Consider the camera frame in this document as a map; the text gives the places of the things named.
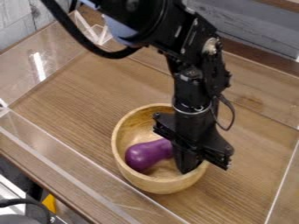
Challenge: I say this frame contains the brown wooden bowl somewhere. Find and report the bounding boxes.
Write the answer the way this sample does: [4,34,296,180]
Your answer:
[111,103,209,194]

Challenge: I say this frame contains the purple toy eggplant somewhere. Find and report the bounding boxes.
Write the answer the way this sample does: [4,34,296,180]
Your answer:
[125,138,173,172]

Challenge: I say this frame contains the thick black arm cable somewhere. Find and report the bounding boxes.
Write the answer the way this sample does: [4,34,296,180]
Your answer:
[38,0,141,60]

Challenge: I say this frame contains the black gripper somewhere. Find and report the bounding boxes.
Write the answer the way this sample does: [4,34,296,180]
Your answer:
[153,111,235,174]

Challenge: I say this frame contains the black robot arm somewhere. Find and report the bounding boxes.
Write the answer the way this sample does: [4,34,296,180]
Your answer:
[90,0,233,173]

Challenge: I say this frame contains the yellow black machine base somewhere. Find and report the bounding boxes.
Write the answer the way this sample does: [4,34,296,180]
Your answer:
[0,157,53,224]

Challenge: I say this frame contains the clear acrylic tray walls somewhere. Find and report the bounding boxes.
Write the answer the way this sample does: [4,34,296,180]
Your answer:
[0,8,299,224]

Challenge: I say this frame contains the clear acrylic corner bracket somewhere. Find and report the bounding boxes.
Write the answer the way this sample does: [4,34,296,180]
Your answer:
[73,10,112,46]

